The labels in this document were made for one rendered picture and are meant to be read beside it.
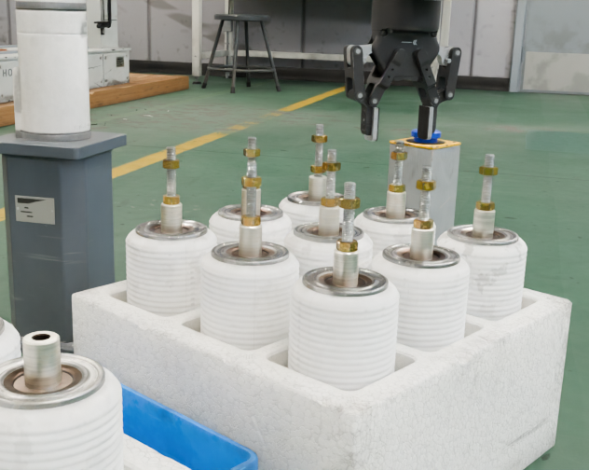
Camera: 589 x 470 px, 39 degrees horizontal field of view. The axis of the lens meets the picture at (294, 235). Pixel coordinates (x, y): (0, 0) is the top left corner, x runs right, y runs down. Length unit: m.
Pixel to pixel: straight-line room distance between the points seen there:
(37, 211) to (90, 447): 0.69
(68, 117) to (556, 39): 5.00
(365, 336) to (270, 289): 0.12
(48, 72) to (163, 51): 5.38
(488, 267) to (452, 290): 0.10
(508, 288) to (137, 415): 0.40
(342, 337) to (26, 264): 0.62
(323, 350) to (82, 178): 0.55
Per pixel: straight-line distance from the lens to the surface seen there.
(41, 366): 0.54
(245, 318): 0.78
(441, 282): 0.79
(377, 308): 0.70
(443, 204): 1.15
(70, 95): 1.17
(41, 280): 1.21
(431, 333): 0.80
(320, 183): 1.04
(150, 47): 6.58
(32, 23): 1.17
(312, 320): 0.70
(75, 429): 0.52
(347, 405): 0.68
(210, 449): 0.76
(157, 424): 0.81
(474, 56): 5.98
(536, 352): 0.92
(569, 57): 5.96
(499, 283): 0.89
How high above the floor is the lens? 0.48
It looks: 15 degrees down
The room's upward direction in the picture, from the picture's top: 2 degrees clockwise
